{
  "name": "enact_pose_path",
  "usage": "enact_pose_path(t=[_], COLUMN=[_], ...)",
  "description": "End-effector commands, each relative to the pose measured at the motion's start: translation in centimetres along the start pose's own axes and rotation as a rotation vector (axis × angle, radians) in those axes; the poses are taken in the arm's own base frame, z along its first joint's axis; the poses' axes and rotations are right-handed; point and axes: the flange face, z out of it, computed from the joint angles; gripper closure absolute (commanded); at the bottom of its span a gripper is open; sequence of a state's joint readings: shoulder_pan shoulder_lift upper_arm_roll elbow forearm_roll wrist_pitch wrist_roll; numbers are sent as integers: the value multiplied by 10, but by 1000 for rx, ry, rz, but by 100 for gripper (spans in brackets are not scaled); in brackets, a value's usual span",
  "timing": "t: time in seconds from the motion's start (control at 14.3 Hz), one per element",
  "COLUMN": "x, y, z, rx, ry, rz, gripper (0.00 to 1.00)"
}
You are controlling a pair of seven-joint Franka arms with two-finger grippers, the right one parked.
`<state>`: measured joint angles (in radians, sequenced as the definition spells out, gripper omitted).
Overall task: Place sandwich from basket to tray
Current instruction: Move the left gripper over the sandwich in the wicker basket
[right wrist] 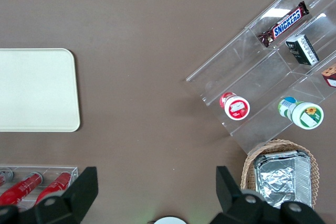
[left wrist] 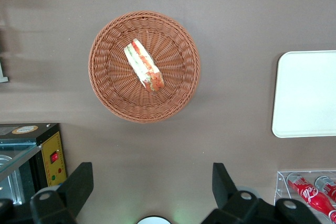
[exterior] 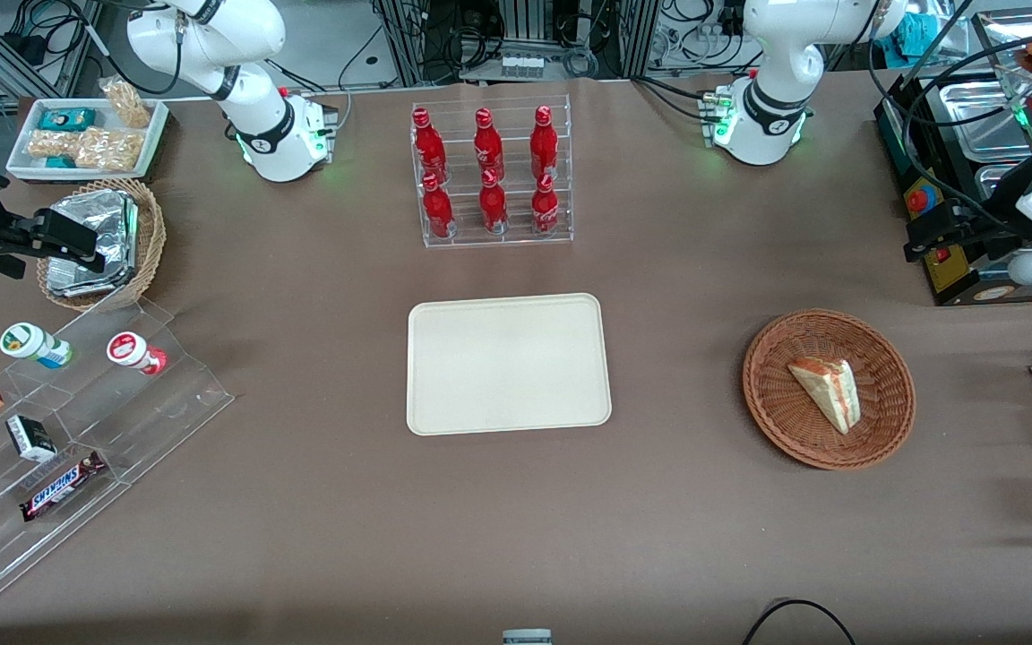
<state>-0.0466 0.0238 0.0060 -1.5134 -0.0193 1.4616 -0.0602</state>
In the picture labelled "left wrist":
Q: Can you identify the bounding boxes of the red cola bottle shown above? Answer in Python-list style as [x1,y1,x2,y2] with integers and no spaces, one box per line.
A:
[314,175,336,204]
[286,173,336,223]

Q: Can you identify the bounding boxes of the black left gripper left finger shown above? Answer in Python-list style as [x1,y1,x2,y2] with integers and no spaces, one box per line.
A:
[29,162,94,224]

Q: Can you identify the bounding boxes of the black food warmer cabinet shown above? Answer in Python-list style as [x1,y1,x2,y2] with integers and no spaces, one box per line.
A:
[0,123,68,206]

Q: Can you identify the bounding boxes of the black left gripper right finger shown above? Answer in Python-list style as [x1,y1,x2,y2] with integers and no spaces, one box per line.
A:
[201,163,279,224]

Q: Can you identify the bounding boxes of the triangle sandwich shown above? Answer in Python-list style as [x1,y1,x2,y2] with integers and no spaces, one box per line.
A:
[123,38,166,93]

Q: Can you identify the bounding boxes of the beige rectangular tray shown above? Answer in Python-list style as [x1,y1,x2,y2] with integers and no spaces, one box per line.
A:
[271,50,336,138]

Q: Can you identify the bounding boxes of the grey snack container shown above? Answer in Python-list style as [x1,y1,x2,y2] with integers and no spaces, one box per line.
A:
[0,58,9,83]

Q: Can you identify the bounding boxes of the clear acrylic bottle rack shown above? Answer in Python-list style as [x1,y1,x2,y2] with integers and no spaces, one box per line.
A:
[274,170,336,224]

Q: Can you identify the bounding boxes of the round brown wicker basket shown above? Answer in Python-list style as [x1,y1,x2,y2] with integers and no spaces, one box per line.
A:
[88,10,201,124]

